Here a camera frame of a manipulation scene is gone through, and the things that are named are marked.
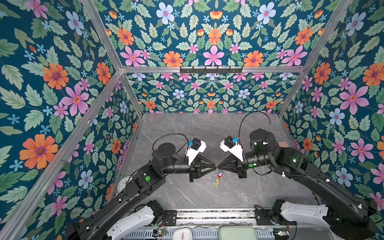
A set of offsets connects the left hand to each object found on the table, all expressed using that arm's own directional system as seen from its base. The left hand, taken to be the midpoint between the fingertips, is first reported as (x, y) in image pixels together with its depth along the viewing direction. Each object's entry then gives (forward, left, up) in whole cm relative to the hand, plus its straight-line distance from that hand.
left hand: (215, 167), depth 52 cm
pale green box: (-18, -10, -34) cm, 39 cm away
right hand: (+2, -2, -3) cm, 4 cm away
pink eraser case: (+30, -53, -37) cm, 71 cm away
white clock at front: (-16, +15, -34) cm, 41 cm away
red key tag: (+10, -6, -36) cm, 38 cm away
